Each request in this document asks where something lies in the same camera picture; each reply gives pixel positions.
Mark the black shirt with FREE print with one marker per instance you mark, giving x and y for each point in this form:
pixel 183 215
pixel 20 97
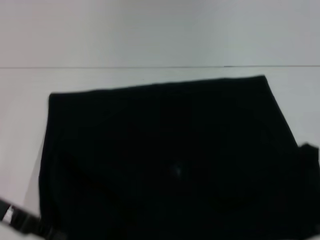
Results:
pixel 160 150

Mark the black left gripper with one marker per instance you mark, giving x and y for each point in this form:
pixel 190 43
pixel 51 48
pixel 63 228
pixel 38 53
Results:
pixel 15 216

